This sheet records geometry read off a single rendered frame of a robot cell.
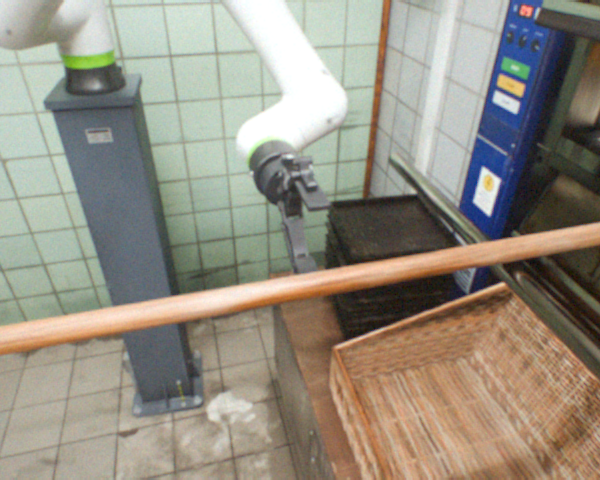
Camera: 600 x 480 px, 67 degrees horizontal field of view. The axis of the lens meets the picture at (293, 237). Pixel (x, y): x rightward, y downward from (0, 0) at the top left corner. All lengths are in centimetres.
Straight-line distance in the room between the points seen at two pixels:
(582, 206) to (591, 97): 22
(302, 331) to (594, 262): 73
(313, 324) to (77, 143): 80
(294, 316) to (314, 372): 21
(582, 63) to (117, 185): 110
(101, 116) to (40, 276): 104
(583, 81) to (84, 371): 196
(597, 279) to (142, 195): 109
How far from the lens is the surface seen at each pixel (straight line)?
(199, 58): 168
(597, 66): 110
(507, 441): 122
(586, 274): 109
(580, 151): 108
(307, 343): 130
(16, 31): 111
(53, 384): 217
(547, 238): 68
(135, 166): 128
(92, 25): 122
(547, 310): 62
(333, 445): 113
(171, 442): 185
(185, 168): 181
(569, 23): 90
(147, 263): 145
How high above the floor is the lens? 155
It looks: 35 degrees down
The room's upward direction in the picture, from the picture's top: straight up
